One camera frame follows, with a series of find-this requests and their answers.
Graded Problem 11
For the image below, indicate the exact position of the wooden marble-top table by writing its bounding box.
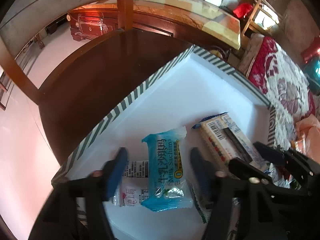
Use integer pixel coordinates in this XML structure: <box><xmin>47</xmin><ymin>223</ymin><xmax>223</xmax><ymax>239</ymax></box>
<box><xmin>67</xmin><ymin>0</ymin><xmax>241</xmax><ymax>50</ymax></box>

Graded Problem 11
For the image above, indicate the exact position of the brown wafer clear packet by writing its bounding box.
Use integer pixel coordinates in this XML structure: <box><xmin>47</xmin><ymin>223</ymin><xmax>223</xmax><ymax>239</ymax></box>
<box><xmin>189</xmin><ymin>183</ymin><xmax>212</xmax><ymax>224</ymax></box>

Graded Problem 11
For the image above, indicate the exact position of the long white cracker pack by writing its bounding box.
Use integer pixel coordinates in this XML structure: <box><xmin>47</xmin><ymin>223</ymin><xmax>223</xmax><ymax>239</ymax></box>
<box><xmin>193</xmin><ymin>112</ymin><xmax>267</xmax><ymax>171</ymax></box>

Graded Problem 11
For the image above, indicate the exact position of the blue milk sachima packet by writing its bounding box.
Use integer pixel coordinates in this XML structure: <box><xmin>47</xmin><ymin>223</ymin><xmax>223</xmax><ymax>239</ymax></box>
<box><xmin>141</xmin><ymin>126</ymin><xmax>193</xmax><ymax>212</ymax></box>

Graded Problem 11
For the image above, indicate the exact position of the peach pink blanket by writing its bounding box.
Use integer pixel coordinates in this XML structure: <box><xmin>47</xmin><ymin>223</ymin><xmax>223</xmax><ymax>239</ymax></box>
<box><xmin>296</xmin><ymin>114</ymin><xmax>320</xmax><ymax>160</ymax></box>

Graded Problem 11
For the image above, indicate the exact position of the wooden chair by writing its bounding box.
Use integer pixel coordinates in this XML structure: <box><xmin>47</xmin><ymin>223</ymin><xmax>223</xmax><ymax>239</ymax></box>
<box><xmin>1</xmin><ymin>0</ymin><xmax>191</xmax><ymax>164</ymax></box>

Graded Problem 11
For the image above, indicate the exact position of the white strawberry snack packet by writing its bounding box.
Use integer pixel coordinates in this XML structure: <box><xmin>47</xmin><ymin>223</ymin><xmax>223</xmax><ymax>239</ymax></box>
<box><xmin>112</xmin><ymin>160</ymin><xmax>149</xmax><ymax>207</ymax></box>

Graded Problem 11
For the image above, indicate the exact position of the red floral fleece blanket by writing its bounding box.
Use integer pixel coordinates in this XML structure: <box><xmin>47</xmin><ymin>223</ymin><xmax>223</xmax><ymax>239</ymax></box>
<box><xmin>238</xmin><ymin>34</ymin><xmax>316</xmax><ymax>148</ymax></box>

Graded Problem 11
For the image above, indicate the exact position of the green striped white box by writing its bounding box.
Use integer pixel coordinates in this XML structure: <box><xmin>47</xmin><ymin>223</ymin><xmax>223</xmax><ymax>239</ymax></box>
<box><xmin>51</xmin><ymin>44</ymin><xmax>277</xmax><ymax>240</ymax></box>

